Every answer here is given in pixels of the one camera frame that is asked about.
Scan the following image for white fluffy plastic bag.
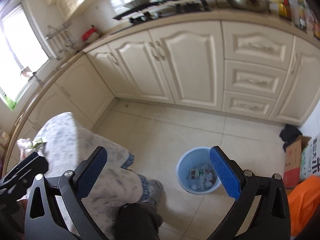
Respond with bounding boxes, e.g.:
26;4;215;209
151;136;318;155
16;138;34;160

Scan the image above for light blue trash bin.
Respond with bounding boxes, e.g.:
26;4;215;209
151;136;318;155
176;147;221;195

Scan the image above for chrome kitchen faucet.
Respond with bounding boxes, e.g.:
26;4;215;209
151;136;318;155
28;72;44;87

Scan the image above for kitchen window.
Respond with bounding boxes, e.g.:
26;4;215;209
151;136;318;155
1;2;55;111

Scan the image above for blue floral white tablecloth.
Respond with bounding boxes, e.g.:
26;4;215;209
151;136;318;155
24;113;158;239

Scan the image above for cardboard box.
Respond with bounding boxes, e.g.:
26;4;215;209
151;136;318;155
283;135;311;189

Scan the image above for person's dark trouser leg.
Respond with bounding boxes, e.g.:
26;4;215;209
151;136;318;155
113;202;163;240

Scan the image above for person's grey shoe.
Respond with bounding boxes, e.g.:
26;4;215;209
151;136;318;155
143;179;164;207

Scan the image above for black cloth on floor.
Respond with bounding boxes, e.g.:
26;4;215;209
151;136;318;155
279;124;302;152

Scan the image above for orange plastic bag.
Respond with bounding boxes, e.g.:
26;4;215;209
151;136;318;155
287;175;320;237

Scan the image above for green dish soap bottle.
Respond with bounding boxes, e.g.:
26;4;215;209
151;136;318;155
4;96;17;111

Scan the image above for white rice sack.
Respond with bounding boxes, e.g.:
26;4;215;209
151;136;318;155
299;134;320;181

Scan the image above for cream lower cabinets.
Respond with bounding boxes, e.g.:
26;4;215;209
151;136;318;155
13;20;319;138

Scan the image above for pink cloth on faucet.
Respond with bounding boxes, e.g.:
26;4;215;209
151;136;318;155
20;67;33;79

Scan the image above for red lidded container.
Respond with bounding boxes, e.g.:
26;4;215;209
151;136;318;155
81;25;100;44

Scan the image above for black gas stove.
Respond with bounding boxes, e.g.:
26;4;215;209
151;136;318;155
113;0;211;26

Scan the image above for condiment bottles on counter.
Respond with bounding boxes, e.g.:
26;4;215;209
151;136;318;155
278;0;319;40

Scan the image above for steel wok on stove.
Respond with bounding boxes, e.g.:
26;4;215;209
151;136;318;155
123;0;151;9

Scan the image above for wall utensil rail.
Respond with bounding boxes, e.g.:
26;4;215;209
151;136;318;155
45;21;80;60

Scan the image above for steel pan with handle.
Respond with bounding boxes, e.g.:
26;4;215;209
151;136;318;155
226;0;270;12

